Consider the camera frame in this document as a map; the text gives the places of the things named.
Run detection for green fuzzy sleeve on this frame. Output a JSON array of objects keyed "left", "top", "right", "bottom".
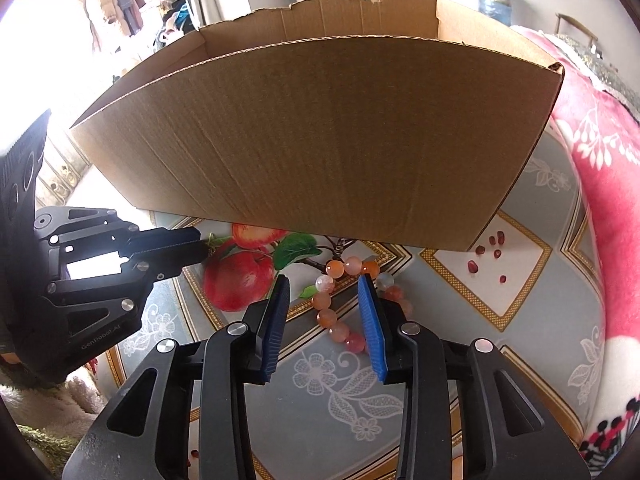
[{"left": 0, "top": 353, "right": 109, "bottom": 476}]

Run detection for patterned fruit table mat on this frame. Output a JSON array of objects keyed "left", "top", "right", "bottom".
[{"left": 117, "top": 131, "right": 603, "bottom": 479}]

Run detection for hanging clothes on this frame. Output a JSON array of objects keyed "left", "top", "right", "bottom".
[{"left": 78, "top": 0, "right": 195, "bottom": 53}]

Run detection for brown cardboard box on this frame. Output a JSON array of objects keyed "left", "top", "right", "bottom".
[{"left": 70, "top": 0, "right": 564, "bottom": 252}]

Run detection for pink orange bead bracelet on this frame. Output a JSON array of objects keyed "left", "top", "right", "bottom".
[{"left": 311, "top": 256, "right": 414, "bottom": 354}]

